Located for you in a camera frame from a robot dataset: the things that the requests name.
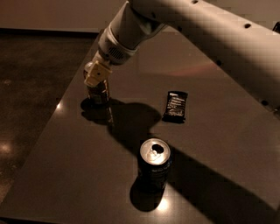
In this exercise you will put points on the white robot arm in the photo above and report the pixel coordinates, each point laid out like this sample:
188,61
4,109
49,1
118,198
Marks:
248,52

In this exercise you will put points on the black snack bar wrapper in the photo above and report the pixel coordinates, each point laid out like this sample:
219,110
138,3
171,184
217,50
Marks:
175,110

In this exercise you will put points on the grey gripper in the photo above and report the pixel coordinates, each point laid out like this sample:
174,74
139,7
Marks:
112,50

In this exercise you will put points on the dark blue pepsi can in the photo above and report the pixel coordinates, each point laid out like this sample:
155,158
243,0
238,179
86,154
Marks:
154,161

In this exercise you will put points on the orange soda can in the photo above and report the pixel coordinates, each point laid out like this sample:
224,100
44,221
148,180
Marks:
100,94

